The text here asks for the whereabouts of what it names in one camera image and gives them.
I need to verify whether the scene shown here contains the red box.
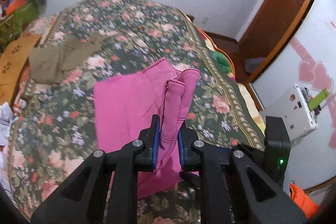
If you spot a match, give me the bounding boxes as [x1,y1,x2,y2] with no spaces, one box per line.
[5,0,27,15]

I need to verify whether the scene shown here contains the olive green pants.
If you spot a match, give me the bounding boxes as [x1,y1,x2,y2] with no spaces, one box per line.
[28,32,103,84]

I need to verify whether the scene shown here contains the brown wooden door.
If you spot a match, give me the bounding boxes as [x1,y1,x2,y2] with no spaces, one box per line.
[238,0,315,60]

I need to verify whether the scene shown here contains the white electronics box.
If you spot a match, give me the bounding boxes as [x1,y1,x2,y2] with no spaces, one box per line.
[260,84,319,144]

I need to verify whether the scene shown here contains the wooden lap desk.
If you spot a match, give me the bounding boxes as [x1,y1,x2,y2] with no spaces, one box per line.
[0,34,42,106]

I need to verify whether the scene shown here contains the green bottle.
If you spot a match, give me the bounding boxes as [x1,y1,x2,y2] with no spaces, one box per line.
[307,89,330,111]

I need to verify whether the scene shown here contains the pink pants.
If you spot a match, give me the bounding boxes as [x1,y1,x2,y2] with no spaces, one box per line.
[93,57,200,199]

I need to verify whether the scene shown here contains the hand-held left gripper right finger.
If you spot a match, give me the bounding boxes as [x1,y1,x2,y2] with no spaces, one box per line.
[178,126,307,224]

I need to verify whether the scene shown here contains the green patterned bag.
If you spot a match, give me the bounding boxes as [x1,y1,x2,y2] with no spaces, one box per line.
[0,2,40,52]

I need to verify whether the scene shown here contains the floral blanket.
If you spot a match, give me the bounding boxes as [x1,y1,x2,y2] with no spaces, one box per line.
[7,0,265,224]

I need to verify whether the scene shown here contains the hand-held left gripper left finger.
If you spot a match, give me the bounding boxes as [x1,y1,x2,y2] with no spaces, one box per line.
[30,114,161,224]

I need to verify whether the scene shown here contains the white heart-print wardrobe door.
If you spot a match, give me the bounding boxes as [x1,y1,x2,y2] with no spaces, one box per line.
[247,0,336,203]

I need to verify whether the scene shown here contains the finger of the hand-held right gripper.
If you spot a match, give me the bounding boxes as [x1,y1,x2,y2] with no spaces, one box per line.
[179,171,200,189]
[232,143,266,170]

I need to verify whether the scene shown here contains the pile of white papers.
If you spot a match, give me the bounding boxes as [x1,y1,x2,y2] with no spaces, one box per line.
[0,102,17,174]

